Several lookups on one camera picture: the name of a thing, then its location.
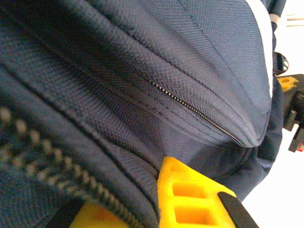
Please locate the navy blue backpack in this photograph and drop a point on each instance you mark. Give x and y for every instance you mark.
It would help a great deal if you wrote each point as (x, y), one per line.
(118, 83)

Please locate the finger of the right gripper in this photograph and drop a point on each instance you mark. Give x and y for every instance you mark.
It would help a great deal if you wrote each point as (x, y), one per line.
(287, 83)

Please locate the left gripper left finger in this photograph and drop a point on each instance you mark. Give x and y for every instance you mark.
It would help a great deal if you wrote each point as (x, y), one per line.
(99, 217)

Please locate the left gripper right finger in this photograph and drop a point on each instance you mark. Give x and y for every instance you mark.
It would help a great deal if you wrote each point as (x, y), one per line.
(190, 197)

